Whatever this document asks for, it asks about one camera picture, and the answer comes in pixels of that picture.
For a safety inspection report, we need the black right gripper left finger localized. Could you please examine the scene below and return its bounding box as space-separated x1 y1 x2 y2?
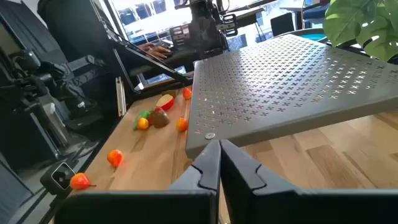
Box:
54 139 221 224

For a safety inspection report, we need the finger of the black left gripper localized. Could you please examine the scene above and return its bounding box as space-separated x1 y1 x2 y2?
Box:
206 17 225 50
190 18 208 52

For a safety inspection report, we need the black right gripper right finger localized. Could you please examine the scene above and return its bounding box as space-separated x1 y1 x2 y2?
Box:
220 139 398 224

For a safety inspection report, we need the orange toy pear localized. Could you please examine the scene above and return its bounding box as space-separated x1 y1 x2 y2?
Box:
106 149 124 168
69 172 97 191
175 117 190 133

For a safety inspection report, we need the red toy apple half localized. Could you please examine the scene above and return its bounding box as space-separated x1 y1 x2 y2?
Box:
155 94 175 111

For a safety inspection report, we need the black office chair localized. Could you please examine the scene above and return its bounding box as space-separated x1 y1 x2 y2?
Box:
270 11 295 37

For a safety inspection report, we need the silver aluminium extrusion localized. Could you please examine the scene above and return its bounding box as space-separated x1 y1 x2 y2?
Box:
115 77 127 118

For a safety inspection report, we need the grey perforated metal shelf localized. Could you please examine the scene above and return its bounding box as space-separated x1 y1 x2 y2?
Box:
185 33 398 159

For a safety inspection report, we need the brown toy kiwi half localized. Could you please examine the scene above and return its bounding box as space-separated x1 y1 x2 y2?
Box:
151 110 171 129

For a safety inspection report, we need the person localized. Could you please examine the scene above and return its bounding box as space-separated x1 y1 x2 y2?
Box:
36 0 109 65

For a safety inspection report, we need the green plant in white pot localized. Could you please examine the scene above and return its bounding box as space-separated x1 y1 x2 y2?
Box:
322 0 398 62

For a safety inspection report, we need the black table-level camera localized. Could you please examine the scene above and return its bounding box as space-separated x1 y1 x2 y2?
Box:
39 161 77 198

